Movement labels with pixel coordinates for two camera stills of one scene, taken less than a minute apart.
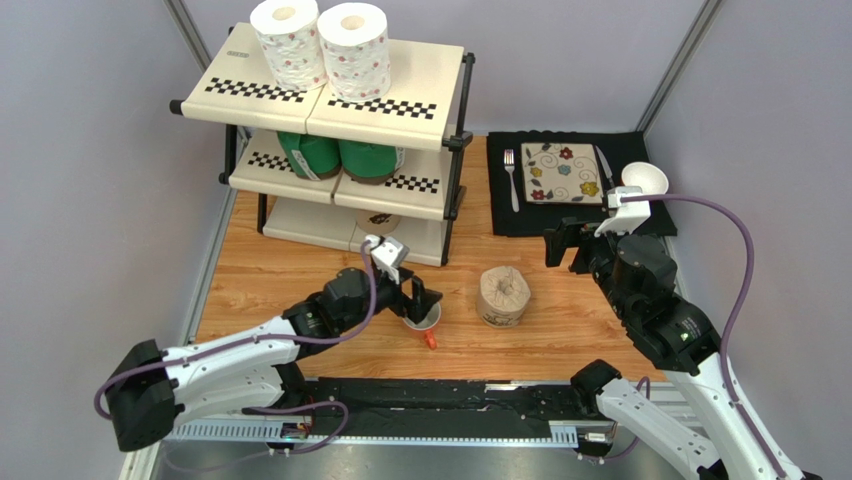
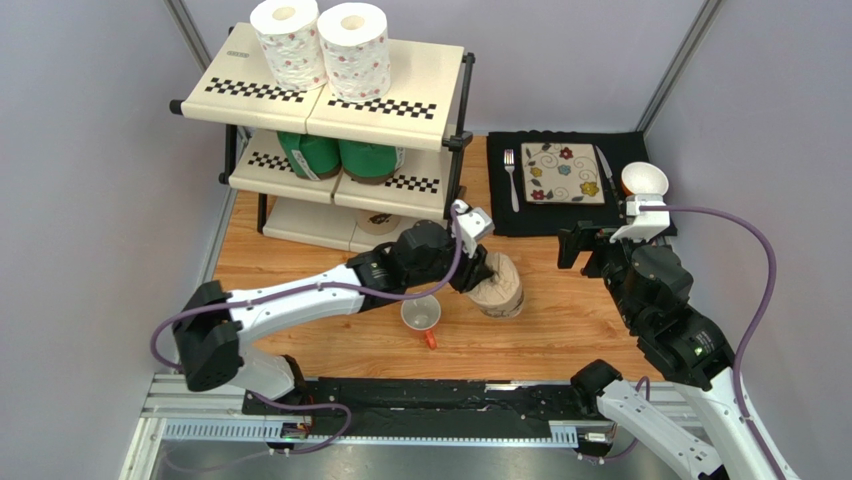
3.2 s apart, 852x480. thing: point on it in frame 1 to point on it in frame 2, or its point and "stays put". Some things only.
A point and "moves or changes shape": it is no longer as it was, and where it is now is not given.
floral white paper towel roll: x=356 y=49 stays put
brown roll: x=503 y=293 moves or changes shape
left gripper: x=422 y=298 to x=473 y=271
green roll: x=312 y=157 stays put
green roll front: x=370 y=163 stays put
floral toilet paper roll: x=289 y=33 stays put
